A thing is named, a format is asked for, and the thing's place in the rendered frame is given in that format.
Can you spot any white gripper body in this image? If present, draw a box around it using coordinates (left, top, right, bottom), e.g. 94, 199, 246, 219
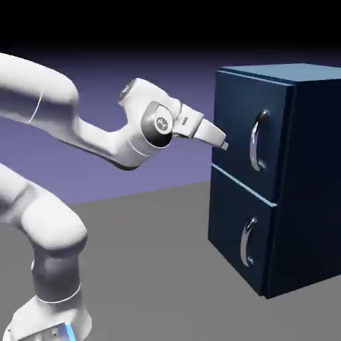
193, 118, 227, 148

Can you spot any blue cabinet door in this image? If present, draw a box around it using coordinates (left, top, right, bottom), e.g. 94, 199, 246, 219
211, 70, 296, 204
207, 164, 278, 298

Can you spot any dark blue cabinet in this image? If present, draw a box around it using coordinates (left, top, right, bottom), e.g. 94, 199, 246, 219
207, 63, 341, 300

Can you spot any curved silver door handle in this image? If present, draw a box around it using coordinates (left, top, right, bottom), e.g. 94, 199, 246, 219
240, 217, 258, 268
249, 109, 270, 172

